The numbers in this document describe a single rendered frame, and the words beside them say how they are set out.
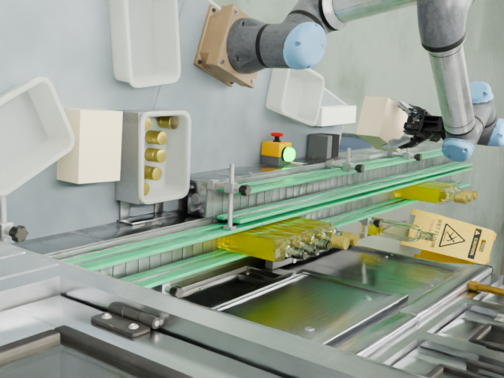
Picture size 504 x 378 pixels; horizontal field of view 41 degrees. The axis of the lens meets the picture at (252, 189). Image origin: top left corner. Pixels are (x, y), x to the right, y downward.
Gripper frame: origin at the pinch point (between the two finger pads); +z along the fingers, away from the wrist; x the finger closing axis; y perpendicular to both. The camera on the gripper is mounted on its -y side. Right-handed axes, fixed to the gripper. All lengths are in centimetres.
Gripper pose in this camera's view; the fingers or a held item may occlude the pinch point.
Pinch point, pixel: (387, 124)
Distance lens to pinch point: 205.8
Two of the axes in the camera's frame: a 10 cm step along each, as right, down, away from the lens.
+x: -2.5, 9.6, -1.1
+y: -5.5, -2.4, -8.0
